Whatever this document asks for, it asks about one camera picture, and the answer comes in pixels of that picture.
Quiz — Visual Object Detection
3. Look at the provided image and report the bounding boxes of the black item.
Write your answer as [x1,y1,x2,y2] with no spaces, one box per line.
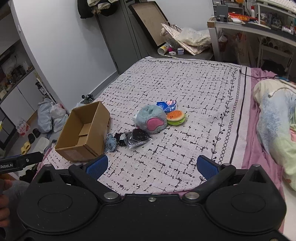
[123,128,151,149]

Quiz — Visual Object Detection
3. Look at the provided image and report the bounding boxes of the hamburger plush toy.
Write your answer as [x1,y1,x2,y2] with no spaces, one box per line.
[166,110,186,126]

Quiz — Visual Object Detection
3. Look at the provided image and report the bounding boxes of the blue tissue pack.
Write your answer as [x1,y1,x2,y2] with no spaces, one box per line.
[156,100,178,113]

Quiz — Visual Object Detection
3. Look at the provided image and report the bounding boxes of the grey blue plush ball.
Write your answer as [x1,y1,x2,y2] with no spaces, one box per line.
[133,105,168,135]

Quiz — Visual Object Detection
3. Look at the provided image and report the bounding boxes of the person's left hand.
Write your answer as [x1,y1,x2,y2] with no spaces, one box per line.
[0,180,12,227]

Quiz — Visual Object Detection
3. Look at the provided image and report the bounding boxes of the yellow slippers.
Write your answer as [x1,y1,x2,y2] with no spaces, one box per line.
[21,141,31,155]

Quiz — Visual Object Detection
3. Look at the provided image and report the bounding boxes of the brown cardboard box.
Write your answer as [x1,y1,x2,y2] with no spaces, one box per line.
[55,101,111,162]

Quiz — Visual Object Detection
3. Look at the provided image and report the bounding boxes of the white floor mat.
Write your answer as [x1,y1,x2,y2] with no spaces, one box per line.
[32,137,50,154]

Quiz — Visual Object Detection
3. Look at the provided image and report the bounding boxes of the pack of pink bottles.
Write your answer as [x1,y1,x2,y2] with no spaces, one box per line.
[16,119,30,137]

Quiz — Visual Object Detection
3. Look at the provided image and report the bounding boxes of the black slippers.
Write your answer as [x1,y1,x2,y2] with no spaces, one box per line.
[28,128,41,144]

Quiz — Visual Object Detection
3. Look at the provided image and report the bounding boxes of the small blue plush octopus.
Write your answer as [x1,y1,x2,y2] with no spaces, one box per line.
[104,133,117,153]

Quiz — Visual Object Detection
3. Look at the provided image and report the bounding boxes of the black white plush toy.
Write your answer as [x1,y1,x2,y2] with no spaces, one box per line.
[114,133,126,147]

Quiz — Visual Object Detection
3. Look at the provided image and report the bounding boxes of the pink bed sheet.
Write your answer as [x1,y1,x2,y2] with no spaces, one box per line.
[241,67,286,235]

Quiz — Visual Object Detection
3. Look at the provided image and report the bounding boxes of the grey plastic bag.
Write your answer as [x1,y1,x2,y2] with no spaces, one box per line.
[37,97,53,133]

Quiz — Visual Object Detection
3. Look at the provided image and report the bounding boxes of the white cabinet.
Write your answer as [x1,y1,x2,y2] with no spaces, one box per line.
[1,40,43,149]

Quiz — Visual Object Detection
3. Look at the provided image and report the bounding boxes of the white plastic bag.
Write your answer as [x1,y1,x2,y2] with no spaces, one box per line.
[50,103,68,133]

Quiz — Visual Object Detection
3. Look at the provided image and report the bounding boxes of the white black patterned blanket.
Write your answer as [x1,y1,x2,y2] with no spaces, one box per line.
[41,56,253,194]

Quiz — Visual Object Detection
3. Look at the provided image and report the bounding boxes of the pastel rolled duvet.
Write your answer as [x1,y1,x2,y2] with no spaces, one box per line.
[253,79,295,189]

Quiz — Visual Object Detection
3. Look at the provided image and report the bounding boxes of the small purple box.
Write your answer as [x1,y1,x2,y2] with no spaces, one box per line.
[177,48,184,55]

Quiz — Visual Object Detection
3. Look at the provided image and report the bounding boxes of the beige tote bags pile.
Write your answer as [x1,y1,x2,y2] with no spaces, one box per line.
[161,23,211,56]

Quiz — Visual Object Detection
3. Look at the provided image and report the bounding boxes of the dark grey door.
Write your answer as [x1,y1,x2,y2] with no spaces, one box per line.
[96,1,158,74]

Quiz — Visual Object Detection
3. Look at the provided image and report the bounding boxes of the hanging black clothes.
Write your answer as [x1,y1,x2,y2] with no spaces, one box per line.
[77,0,119,19]

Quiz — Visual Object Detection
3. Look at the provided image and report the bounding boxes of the white desk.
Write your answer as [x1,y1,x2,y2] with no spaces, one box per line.
[207,1,295,61]

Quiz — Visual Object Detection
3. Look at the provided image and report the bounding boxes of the framed cork board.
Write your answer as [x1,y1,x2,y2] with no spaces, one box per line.
[128,1,170,47]

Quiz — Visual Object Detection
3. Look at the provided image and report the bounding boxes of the black shoes by wall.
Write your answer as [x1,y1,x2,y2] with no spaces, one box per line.
[80,94,94,104]

